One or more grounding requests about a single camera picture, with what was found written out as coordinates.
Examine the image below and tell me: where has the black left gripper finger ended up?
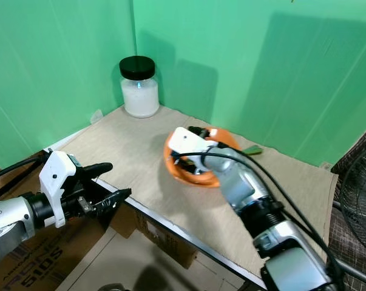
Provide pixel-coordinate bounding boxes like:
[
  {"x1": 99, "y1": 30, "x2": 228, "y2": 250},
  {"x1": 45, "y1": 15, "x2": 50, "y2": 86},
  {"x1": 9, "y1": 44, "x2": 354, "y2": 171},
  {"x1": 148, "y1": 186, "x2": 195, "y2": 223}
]
[
  {"x1": 95, "y1": 188, "x2": 134, "y2": 217},
  {"x1": 80, "y1": 162, "x2": 114, "y2": 181}
]

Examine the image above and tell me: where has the orange plastic bowl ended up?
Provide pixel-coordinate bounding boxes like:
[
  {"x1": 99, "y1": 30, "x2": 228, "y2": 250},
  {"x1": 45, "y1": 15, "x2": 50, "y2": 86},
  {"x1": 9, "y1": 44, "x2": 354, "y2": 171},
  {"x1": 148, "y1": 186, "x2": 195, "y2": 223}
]
[{"x1": 163, "y1": 125, "x2": 242, "y2": 188}]

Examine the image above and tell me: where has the small green flat item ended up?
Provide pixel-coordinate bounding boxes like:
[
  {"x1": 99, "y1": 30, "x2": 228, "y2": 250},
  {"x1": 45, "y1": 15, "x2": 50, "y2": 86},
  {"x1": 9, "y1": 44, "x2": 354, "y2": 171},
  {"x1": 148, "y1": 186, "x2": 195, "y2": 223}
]
[{"x1": 240, "y1": 145, "x2": 263, "y2": 156}]

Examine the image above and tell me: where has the brown cardboard box white label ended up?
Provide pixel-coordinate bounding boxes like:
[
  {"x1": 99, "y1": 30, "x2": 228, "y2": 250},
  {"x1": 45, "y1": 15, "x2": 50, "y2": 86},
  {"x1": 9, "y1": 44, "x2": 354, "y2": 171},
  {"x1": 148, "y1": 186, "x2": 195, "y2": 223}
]
[{"x1": 109, "y1": 203, "x2": 198, "y2": 269}]

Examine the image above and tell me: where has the printed brown cardboard box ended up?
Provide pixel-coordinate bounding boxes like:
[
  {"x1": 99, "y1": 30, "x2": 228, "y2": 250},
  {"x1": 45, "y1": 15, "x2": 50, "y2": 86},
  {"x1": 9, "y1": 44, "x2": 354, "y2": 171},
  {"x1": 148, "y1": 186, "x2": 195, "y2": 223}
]
[{"x1": 0, "y1": 219, "x2": 117, "y2": 291}]

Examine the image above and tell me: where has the black-lidded jar of white powder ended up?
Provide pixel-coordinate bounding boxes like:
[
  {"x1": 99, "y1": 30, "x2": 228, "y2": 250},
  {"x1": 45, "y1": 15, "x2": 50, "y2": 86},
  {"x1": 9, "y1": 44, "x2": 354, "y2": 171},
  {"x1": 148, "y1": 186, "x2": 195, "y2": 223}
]
[{"x1": 119, "y1": 56, "x2": 161, "y2": 119}]

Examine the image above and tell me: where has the green backdrop board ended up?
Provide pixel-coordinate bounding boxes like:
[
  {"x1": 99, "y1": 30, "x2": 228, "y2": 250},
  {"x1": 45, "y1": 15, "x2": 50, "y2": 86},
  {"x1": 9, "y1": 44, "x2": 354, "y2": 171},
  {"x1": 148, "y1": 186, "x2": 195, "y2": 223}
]
[
  {"x1": 132, "y1": 0, "x2": 366, "y2": 168},
  {"x1": 0, "y1": 0, "x2": 136, "y2": 153}
]

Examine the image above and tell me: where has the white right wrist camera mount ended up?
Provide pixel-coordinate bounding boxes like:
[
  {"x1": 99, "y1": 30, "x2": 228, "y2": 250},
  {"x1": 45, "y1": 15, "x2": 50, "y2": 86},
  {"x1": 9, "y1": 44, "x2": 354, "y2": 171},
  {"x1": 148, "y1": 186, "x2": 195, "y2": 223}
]
[{"x1": 170, "y1": 125, "x2": 221, "y2": 174}]

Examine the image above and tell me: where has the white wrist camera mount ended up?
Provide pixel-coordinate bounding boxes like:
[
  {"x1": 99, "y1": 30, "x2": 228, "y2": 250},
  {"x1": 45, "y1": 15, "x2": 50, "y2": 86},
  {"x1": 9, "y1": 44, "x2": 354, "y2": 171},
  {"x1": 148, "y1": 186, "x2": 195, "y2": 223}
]
[
  {"x1": 38, "y1": 150, "x2": 81, "y2": 229},
  {"x1": 170, "y1": 125, "x2": 221, "y2": 174}
]

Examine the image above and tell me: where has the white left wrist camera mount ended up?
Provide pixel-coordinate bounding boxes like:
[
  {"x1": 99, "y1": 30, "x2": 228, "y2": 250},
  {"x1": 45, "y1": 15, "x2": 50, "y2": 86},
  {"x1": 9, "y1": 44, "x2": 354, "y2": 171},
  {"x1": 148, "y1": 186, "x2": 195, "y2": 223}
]
[{"x1": 38, "y1": 150, "x2": 81, "y2": 229}]

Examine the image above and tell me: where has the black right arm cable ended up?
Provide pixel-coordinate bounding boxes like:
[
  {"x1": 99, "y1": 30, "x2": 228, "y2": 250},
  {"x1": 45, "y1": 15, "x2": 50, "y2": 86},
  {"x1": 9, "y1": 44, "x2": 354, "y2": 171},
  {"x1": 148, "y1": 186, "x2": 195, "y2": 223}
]
[{"x1": 171, "y1": 144, "x2": 348, "y2": 287}]

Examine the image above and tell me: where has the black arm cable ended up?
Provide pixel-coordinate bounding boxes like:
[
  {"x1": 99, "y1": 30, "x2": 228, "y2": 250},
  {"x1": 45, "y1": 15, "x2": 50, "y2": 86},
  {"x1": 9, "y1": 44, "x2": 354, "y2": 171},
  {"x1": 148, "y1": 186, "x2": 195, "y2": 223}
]
[
  {"x1": 171, "y1": 144, "x2": 348, "y2": 287},
  {"x1": 0, "y1": 155, "x2": 51, "y2": 184}
]

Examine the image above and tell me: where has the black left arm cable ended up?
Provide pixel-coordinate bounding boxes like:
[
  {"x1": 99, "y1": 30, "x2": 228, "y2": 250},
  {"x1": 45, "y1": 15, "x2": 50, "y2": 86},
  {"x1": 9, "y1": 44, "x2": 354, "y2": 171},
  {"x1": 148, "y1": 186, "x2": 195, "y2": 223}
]
[{"x1": 0, "y1": 155, "x2": 51, "y2": 184}]

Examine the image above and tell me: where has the black wire fan guard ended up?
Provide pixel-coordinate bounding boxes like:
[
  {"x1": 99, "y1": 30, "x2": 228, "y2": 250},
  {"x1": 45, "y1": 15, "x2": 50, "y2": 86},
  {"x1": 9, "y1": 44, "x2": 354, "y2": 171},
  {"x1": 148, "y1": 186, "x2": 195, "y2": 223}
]
[{"x1": 330, "y1": 120, "x2": 366, "y2": 289}]

